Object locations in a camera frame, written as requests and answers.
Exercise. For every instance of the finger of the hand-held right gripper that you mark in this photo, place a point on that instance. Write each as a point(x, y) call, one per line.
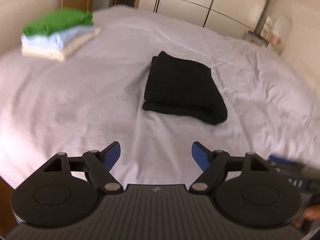
point(282, 160)

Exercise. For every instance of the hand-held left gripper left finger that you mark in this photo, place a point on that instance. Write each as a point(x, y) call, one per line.
point(111, 156)

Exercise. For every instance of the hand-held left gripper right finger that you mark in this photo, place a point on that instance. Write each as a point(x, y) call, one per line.
point(201, 156)

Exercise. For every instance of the black knit sweater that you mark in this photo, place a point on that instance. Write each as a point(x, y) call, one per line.
point(180, 87)

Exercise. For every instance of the person's right hand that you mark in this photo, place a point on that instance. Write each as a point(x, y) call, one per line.
point(312, 213)

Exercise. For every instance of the white bed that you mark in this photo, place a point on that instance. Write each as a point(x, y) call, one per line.
point(75, 100)

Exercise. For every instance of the bedside table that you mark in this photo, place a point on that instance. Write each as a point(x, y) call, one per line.
point(273, 48)

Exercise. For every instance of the stack of folded towels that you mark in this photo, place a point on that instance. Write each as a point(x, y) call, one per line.
point(62, 52)

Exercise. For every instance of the pink container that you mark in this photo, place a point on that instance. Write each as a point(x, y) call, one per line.
point(276, 40)

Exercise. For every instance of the stack of books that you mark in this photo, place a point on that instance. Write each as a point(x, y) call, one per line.
point(255, 38)

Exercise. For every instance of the light blue folded garment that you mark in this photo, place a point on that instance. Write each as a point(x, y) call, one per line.
point(50, 38)

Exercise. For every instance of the white container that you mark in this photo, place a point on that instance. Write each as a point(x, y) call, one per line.
point(266, 27)

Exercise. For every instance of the arched table mirror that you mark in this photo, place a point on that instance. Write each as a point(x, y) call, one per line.
point(283, 26)

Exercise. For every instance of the white sliding wardrobe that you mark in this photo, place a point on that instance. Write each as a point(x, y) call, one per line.
point(225, 5)

